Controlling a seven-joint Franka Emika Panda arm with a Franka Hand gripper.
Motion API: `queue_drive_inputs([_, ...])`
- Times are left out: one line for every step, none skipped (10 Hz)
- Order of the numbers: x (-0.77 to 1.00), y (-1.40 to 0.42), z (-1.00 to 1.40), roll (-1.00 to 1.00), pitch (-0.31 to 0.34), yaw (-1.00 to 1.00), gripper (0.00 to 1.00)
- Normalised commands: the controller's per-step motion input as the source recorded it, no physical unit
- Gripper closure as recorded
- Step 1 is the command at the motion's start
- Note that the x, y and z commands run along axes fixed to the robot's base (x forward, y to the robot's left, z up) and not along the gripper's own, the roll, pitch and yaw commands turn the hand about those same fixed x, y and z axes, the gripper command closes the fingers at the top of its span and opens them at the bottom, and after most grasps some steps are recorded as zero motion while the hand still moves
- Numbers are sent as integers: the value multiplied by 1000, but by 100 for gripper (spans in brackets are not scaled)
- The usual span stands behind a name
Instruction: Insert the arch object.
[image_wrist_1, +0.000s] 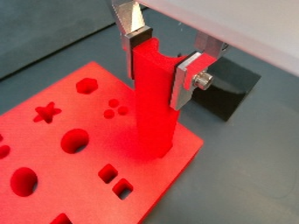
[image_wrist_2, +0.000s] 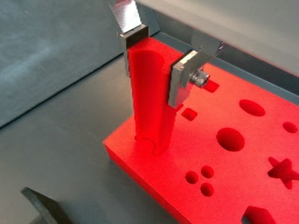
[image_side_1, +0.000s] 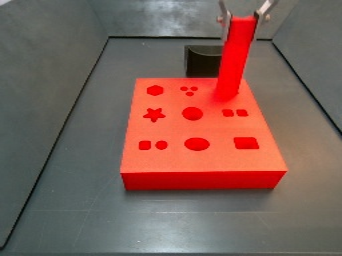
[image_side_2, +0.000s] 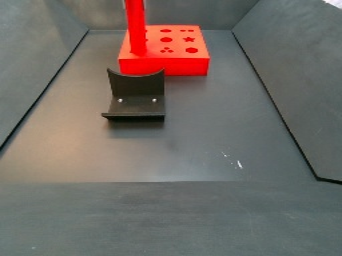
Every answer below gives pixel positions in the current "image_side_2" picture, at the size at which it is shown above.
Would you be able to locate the red arch peg block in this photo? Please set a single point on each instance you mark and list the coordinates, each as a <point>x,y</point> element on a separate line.
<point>137,25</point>

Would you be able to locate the black curved holder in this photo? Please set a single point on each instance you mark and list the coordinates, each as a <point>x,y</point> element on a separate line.
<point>138,95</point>

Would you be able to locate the red shape-sorter board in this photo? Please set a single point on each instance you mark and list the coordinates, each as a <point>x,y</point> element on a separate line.
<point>176,49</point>

